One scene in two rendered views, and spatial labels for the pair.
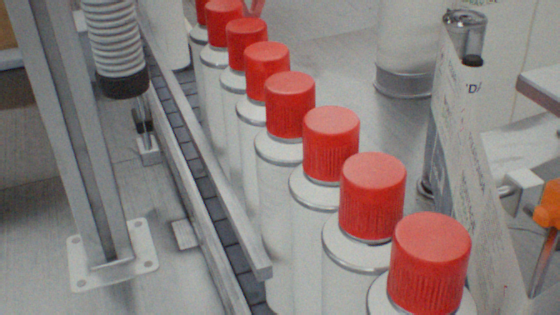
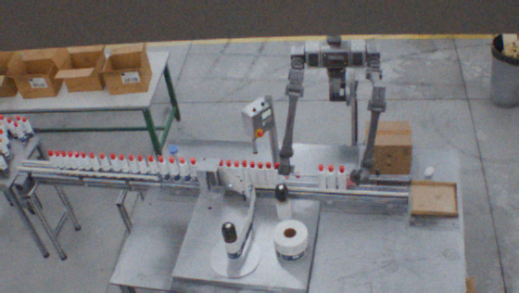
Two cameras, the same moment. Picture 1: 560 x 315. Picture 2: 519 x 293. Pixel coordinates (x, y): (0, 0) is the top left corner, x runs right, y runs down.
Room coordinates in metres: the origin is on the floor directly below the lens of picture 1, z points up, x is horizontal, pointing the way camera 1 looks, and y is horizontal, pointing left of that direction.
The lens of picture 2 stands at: (2.08, -2.20, 3.75)
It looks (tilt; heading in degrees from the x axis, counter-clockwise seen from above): 42 degrees down; 127
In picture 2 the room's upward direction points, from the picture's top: 9 degrees counter-clockwise
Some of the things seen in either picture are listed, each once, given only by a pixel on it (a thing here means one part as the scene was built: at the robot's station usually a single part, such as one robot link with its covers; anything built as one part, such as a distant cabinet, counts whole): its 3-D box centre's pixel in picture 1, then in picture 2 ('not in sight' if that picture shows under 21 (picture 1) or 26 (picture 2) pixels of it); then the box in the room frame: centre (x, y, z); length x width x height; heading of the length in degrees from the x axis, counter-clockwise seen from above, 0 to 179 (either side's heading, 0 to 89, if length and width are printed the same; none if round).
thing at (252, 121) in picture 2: not in sight; (258, 119); (0.40, 0.11, 1.38); 0.17 x 0.10 x 0.19; 75
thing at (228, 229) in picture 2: not in sight; (231, 241); (0.57, -0.56, 1.04); 0.09 x 0.09 x 0.29
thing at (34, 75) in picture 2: not in sight; (36, 72); (-2.07, 0.29, 0.97); 0.45 x 0.38 x 0.37; 117
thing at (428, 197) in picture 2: not in sight; (434, 197); (1.47, 0.40, 0.85); 0.30 x 0.26 x 0.04; 20
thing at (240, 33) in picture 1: (254, 134); (261, 174); (0.42, 0.02, 0.98); 0.05 x 0.05 x 0.20
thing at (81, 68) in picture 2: not in sight; (84, 65); (-1.69, 0.55, 0.96); 0.53 x 0.45 x 0.37; 115
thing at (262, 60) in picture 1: (272, 166); (254, 173); (0.37, 0.01, 0.98); 0.05 x 0.05 x 0.20
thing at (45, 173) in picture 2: not in sight; (103, 210); (-0.80, -0.41, 0.47); 1.17 x 0.38 x 0.94; 20
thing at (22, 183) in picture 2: not in sight; (27, 196); (-1.26, -0.70, 0.71); 0.15 x 0.12 x 0.34; 110
